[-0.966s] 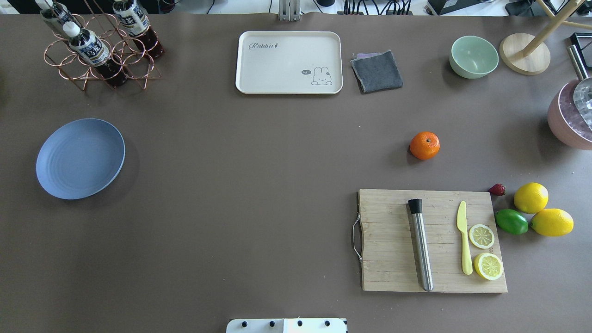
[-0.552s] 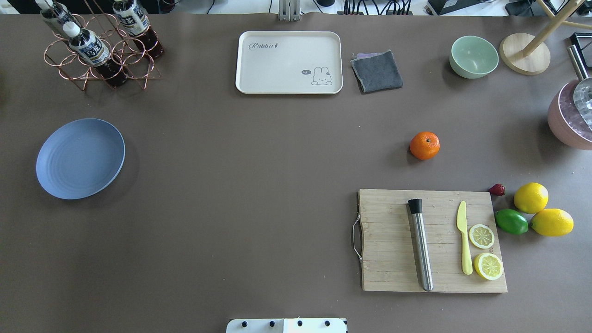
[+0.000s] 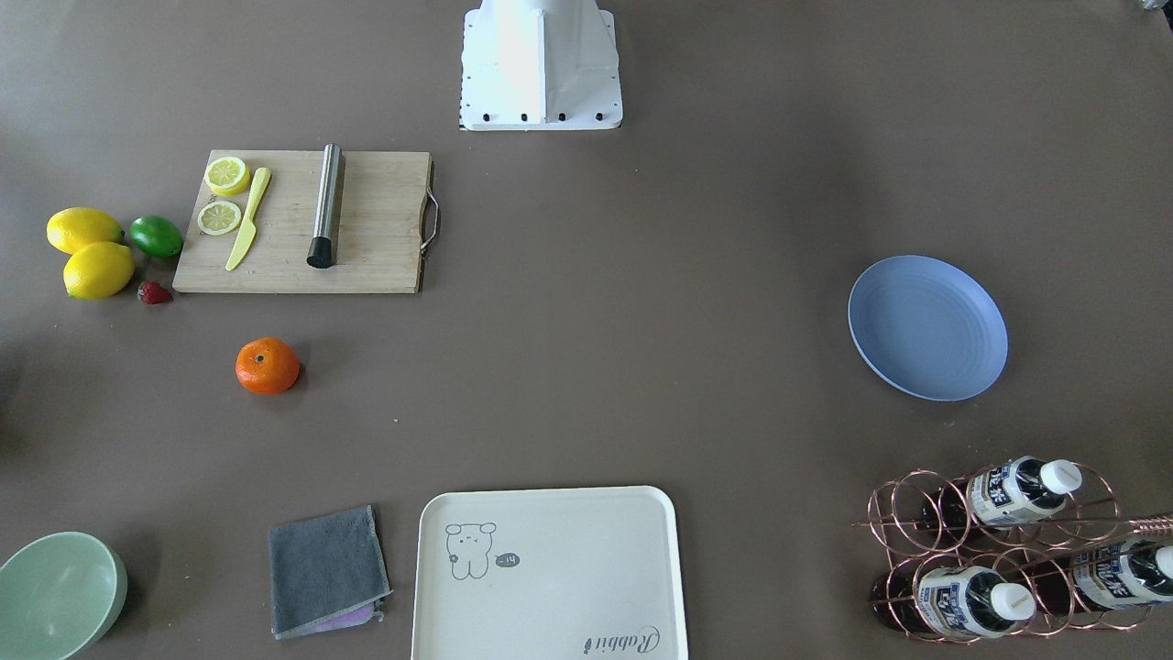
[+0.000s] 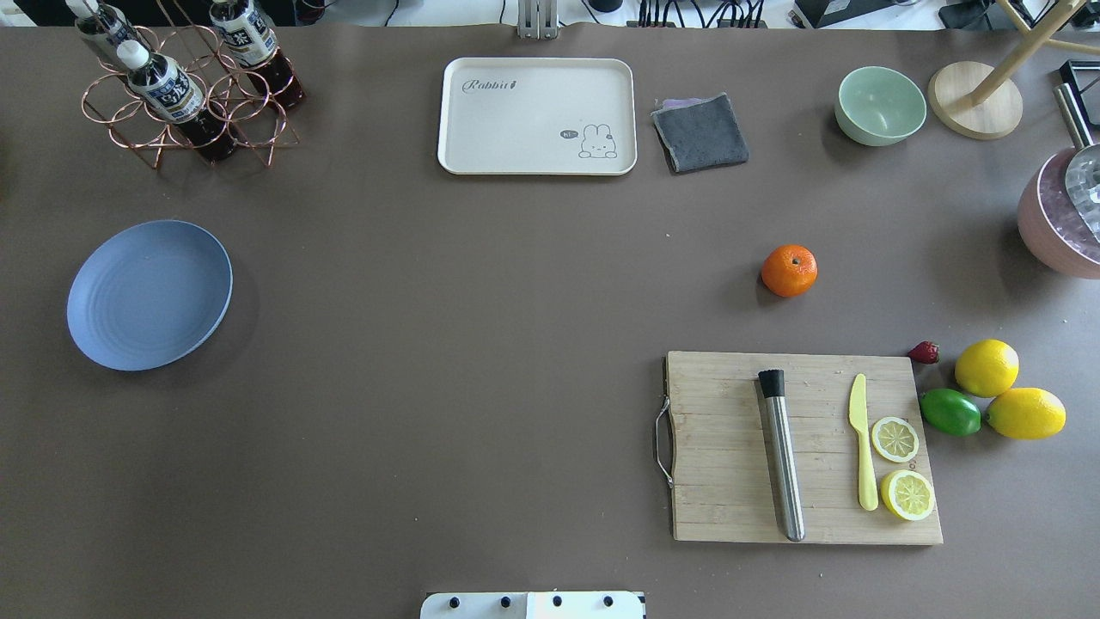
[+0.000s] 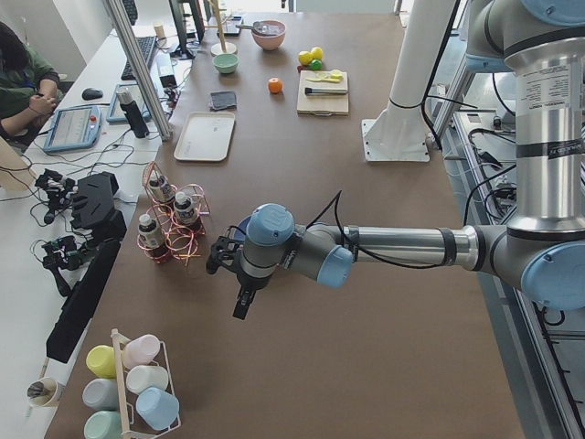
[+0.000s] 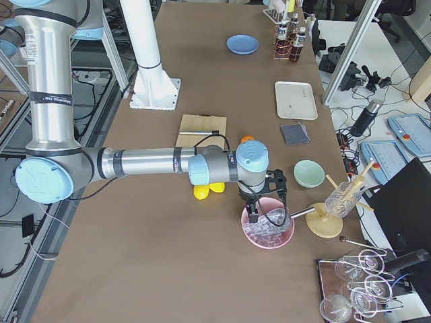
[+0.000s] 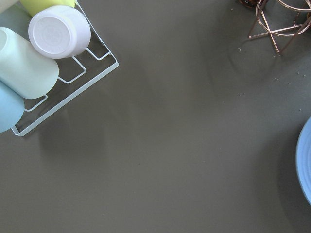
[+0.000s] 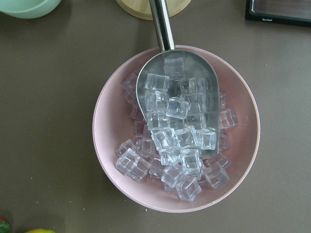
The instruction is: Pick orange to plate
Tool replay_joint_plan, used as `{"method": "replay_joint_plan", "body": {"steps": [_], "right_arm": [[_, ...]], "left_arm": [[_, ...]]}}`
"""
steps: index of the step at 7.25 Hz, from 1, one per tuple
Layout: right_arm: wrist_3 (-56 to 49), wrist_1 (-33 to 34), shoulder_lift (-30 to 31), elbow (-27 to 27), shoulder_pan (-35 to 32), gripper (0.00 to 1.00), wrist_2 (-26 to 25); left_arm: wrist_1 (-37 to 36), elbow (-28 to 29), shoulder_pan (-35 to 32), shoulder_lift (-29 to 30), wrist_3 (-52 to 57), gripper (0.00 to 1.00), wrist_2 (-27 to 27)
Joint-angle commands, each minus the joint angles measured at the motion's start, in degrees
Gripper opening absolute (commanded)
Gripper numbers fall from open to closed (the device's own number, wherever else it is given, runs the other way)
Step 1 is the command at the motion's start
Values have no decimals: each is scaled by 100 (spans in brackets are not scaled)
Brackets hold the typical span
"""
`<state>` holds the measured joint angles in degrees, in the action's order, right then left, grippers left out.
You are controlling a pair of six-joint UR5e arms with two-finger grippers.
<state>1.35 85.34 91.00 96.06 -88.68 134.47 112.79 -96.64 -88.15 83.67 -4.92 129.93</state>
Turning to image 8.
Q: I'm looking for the clear ice cubes pile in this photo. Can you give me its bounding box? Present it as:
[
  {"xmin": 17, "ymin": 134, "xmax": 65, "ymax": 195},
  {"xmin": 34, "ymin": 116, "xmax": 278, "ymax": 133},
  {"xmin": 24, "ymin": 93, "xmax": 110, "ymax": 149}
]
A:
[{"xmin": 115, "ymin": 56, "xmax": 239, "ymax": 202}]

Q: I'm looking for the metal ice scoop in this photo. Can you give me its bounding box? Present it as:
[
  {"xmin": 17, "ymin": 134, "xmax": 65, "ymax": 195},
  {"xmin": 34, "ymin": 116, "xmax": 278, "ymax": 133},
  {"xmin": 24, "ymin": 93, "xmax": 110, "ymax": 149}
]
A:
[{"xmin": 136, "ymin": 0, "xmax": 220, "ymax": 156}]

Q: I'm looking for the pink bowl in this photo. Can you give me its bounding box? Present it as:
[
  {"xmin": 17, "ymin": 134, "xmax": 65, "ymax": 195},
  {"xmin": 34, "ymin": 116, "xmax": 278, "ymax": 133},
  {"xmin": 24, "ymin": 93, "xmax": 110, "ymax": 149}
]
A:
[{"xmin": 92, "ymin": 45, "xmax": 260, "ymax": 213}]

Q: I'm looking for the wooden stand base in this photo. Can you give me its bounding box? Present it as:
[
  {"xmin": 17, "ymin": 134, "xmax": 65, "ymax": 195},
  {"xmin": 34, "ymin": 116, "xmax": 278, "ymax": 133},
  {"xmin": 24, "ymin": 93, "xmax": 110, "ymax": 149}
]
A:
[{"xmin": 116, "ymin": 0, "xmax": 191, "ymax": 20}]

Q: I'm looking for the yellow lemon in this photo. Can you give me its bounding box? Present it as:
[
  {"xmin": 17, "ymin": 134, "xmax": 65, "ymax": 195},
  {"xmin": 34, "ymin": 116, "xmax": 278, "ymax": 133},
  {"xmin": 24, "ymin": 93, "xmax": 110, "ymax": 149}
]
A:
[{"xmin": 25, "ymin": 228, "xmax": 55, "ymax": 233}]

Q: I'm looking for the mint green bowl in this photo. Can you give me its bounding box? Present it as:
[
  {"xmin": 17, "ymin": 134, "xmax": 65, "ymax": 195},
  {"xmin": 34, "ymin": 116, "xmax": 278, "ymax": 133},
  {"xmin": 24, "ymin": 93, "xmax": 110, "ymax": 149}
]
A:
[{"xmin": 0, "ymin": 0, "xmax": 61, "ymax": 19}]

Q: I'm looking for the black framed tablet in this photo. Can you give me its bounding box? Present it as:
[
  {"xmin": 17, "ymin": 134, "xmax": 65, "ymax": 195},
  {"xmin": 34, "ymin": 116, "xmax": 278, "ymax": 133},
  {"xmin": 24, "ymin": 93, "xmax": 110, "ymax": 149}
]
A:
[{"xmin": 245, "ymin": 0, "xmax": 311, "ymax": 27}]

